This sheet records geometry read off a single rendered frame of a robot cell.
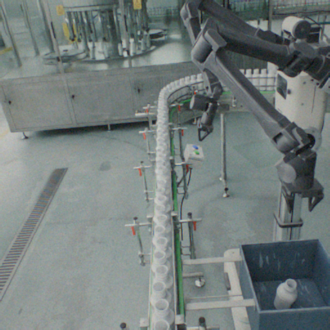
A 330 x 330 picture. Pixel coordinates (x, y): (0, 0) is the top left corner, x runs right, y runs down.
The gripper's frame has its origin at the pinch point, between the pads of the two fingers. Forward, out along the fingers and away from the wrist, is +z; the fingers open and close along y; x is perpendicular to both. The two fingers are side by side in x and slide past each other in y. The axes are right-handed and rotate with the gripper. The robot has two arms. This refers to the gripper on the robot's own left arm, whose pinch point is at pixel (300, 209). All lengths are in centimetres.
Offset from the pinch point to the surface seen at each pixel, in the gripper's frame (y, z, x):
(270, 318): -11.5, 30.9, -14.0
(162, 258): -43.5, 6.6, -9.9
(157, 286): -45.2, 8.1, -18.8
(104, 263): -99, 121, 112
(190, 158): -30, 11, 63
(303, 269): 11.4, 43.1, 16.4
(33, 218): -177, 120, 178
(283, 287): -2.2, 35.5, 1.4
